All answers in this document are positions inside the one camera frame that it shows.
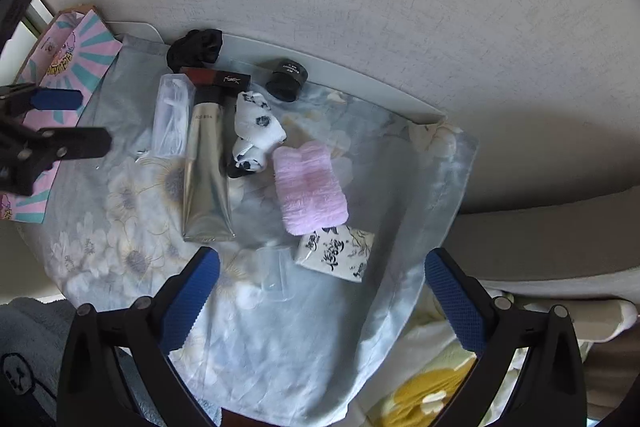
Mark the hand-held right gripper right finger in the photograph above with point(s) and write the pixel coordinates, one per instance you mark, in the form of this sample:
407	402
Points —
455	307

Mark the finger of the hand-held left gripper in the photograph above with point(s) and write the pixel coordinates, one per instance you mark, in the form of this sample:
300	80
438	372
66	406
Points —
55	100
80	143

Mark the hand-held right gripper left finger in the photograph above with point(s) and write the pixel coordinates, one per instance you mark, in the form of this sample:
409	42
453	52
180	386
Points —
190	302

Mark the clear plastic cup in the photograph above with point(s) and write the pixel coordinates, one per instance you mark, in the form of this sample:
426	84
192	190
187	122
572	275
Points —
274	269

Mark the gold cosmetic tube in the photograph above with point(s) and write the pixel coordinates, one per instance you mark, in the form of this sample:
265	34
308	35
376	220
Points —
205	177

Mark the white black patterned box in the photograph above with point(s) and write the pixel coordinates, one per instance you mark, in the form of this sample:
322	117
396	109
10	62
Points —
332	254

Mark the black scrunchie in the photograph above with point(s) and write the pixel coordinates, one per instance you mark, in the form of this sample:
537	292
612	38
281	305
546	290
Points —
197	47

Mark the pink fuzzy cloth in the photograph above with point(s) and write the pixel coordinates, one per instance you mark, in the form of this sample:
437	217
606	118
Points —
310	192

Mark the white sock with black print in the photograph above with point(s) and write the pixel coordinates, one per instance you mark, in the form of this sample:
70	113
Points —
257	122

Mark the white desktop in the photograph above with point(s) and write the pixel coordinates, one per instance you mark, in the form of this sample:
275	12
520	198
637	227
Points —
350	72

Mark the pink striped cardboard box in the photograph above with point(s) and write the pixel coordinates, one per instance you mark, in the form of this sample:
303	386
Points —
75	52

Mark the blue floral cloth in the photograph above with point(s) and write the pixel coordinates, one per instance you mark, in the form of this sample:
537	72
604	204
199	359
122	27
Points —
125	207

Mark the yellow floral quilt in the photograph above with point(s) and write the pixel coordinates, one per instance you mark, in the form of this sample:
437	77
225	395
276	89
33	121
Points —
425	387

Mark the beige upholstered furniture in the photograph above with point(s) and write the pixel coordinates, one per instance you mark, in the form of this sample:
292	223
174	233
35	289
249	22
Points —
550	237

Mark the red and black lipstick box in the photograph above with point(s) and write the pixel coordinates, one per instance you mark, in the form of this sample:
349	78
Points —
225	81

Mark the black cosmetic jar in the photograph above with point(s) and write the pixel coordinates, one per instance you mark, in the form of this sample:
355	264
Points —
286	82

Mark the dark window frame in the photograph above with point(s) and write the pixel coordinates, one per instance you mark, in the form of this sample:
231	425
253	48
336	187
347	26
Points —
15	2

